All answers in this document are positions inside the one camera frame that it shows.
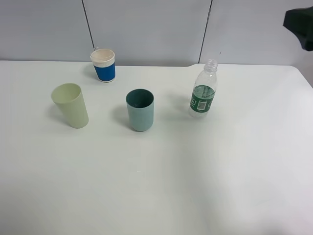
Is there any clear water bottle green label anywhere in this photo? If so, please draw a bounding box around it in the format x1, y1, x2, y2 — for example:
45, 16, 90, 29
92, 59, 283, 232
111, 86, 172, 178
189, 59, 218, 118

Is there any blue white paper cup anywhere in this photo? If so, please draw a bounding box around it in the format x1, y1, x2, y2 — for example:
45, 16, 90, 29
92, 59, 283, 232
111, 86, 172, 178
90, 49, 115, 82

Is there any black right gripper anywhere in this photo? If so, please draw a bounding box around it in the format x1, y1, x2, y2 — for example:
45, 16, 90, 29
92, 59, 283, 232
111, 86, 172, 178
283, 6, 313, 51

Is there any teal plastic cup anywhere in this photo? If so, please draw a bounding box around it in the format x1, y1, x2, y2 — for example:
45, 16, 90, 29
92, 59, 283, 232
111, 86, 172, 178
126, 89, 155, 132

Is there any pale green plastic cup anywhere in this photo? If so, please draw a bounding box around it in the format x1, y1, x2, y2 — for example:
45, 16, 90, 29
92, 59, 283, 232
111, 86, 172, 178
51, 83, 89, 129

